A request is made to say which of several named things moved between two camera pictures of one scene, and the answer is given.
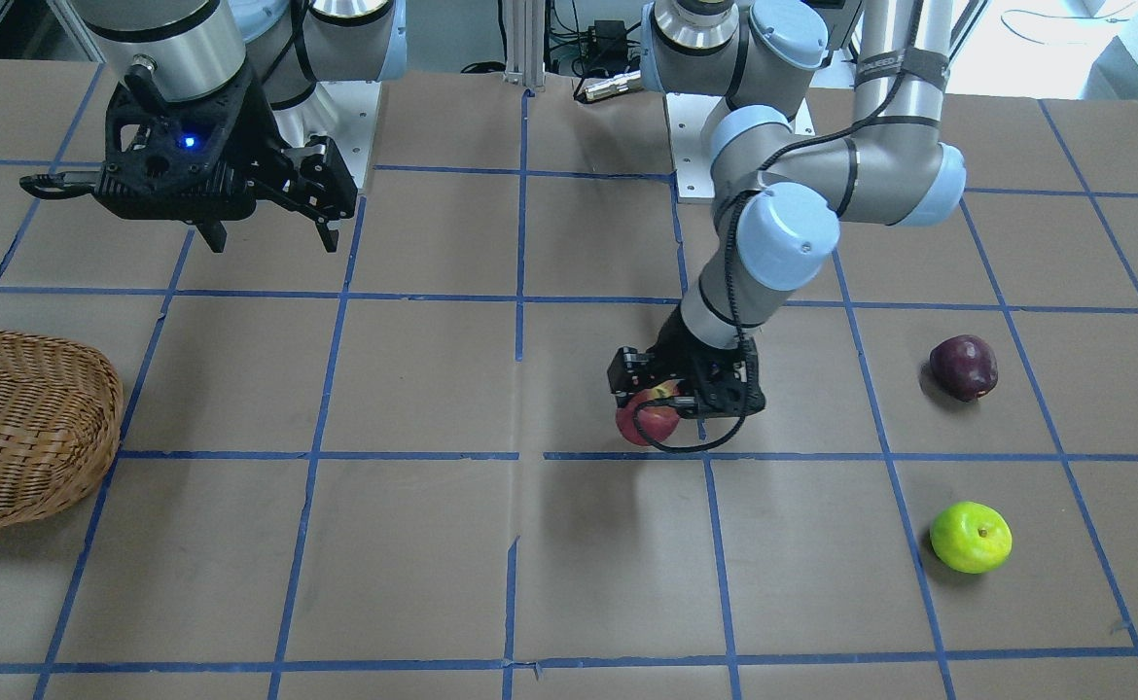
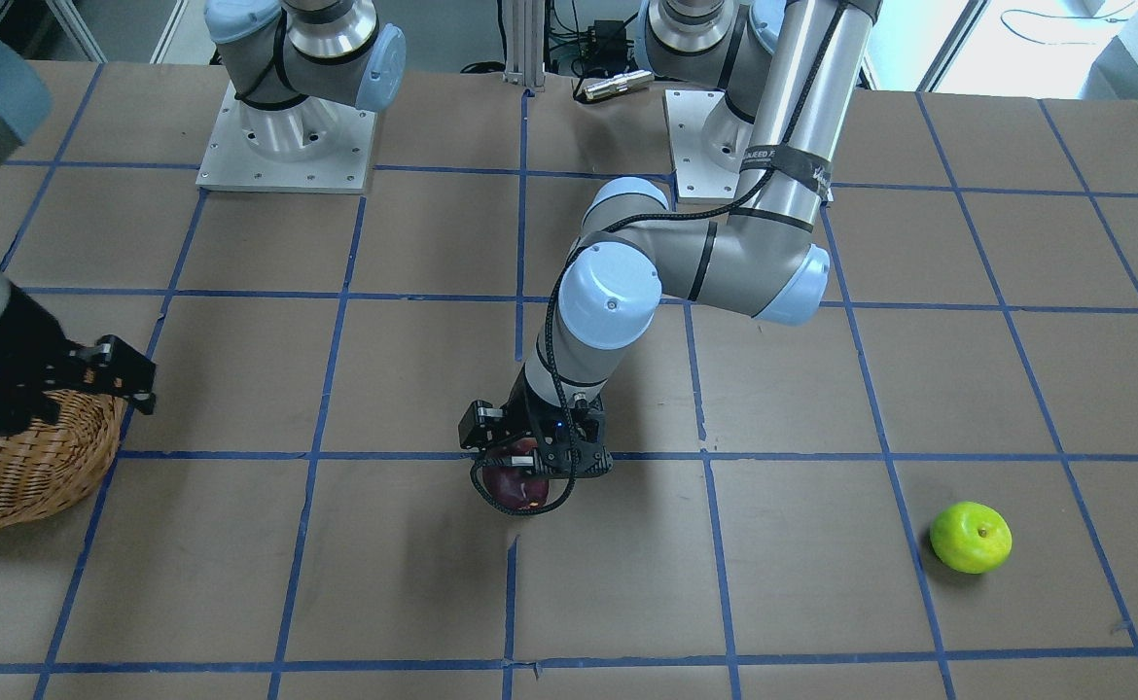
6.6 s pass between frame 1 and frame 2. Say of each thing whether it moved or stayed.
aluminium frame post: stayed
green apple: stayed
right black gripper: moved
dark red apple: moved
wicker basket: stayed
